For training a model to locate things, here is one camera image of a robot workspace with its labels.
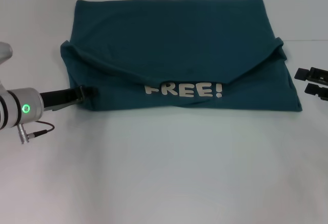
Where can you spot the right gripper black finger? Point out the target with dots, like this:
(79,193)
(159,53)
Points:
(316,90)
(315,74)

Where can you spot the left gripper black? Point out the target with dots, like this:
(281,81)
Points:
(60,97)

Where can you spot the teal blue t-shirt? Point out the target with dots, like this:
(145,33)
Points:
(166,42)

